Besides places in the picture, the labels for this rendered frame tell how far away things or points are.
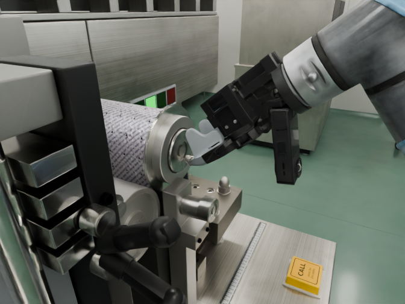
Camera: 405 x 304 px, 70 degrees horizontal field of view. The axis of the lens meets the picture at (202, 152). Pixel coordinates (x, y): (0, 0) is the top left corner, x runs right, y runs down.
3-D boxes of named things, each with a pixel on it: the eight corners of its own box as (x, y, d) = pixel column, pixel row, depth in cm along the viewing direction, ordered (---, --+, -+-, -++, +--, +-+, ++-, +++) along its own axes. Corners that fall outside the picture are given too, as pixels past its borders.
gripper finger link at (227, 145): (208, 146, 46) (252, 119, 41) (214, 155, 46) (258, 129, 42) (196, 158, 42) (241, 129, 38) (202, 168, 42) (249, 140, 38)
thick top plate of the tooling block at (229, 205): (217, 244, 67) (217, 224, 65) (91, 198, 84) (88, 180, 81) (241, 207, 80) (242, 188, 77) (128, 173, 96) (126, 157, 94)
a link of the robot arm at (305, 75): (347, 83, 37) (343, 99, 31) (314, 102, 40) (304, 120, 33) (316, 34, 37) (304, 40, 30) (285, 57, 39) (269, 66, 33)
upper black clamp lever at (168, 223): (173, 253, 12) (158, 225, 12) (103, 260, 15) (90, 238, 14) (190, 233, 13) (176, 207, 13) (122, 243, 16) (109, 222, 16)
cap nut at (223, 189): (227, 196, 74) (228, 181, 72) (214, 193, 76) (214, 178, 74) (232, 189, 77) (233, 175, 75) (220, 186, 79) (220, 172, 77)
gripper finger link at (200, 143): (173, 140, 48) (213, 111, 43) (193, 169, 49) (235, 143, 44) (163, 146, 46) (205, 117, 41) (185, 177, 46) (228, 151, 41)
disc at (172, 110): (146, 206, 45) (144, 113, 40) (143, 205, 45) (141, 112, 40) (191, 173, 58) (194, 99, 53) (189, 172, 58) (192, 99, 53)
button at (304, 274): (317, 295, 63) (319, 288, 62) (285, 283, 66) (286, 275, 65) (321, 272, 69) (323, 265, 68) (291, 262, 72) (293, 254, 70)
